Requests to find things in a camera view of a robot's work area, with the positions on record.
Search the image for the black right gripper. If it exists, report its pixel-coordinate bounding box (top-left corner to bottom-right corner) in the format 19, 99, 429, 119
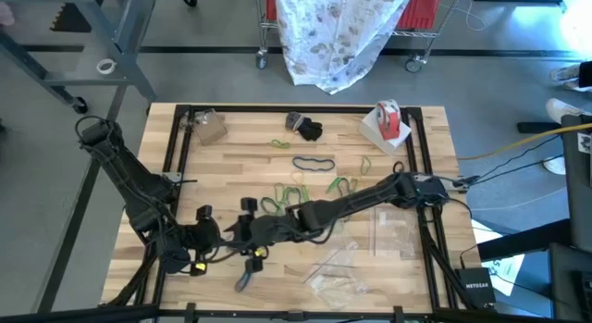
224, 197, 302, 248

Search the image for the grey-blue rubber band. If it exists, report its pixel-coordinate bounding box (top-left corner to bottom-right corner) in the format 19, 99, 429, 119
233, 269, 254, 294

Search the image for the brown cardboard box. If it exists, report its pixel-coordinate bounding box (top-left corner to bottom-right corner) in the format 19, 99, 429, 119
191, 108, 228, 147

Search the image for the grey black work glove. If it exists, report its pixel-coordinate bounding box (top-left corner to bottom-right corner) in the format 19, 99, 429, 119
285, 110, 324, 143

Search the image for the white cardboard box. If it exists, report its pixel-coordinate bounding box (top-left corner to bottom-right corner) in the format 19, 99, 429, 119
358, 107, 413, 156

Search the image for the red tape dispenser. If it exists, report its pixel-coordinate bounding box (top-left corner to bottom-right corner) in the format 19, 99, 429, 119
374, 99, 402, 142

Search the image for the white tape roll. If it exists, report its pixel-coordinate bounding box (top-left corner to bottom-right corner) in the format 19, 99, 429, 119
95, 57, 117, 76

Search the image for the blue-grey steel workbench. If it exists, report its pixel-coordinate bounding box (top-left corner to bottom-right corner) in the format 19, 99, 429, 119
0, 0, 158, 116

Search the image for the white floral cloth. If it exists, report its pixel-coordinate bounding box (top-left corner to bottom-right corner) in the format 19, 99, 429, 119
275, 0, 416, 95

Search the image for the black sawtooth foam piece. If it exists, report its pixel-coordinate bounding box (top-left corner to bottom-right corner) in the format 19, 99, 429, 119
49, 2, 93, 34

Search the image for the white paper sheet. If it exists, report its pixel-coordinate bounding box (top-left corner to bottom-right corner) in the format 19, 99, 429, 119
471, 218, 526, 297

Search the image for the black desk leg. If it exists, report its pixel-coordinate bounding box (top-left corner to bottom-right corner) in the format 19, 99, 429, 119
475, 217, 574, 263

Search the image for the pink cloth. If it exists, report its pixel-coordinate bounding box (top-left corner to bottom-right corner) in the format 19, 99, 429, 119
0, 2, 16, 28

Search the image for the blue floor bar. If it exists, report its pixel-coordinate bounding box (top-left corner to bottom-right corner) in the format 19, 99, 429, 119
516, 120, 563, 133

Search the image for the person's shoe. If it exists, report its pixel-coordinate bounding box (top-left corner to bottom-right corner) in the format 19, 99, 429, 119
545, 97, 592, 125
542, 155, 567, 177
549, 63, 583, 93

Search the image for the black desk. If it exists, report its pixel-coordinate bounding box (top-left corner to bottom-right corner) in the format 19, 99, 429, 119
559, 112, 592, 255

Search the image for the person's leg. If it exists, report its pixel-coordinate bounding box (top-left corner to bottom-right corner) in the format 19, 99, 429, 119
577, 59, 592, 89

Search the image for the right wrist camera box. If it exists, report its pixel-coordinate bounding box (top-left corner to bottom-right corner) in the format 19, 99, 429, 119
243, 248, 265, 274

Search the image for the black fixed camera box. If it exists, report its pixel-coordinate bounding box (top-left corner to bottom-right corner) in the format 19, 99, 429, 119
281, 308, 310, 323

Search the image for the metal wire rack cart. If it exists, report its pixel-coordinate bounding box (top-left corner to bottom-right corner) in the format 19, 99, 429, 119
253, 0, 465, 74

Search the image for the black Netgear switch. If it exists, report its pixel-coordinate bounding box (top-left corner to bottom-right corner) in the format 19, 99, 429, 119
456, 266, 497, 309

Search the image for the yellow cable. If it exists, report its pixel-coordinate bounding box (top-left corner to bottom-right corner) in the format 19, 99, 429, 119
457, 122, 592, 161

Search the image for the black floor cable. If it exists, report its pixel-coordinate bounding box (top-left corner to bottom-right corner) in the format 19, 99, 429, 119
471, 134, 566, 185

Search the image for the white cable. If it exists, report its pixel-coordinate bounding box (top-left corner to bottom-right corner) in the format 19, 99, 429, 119
437, 0, 493, 36

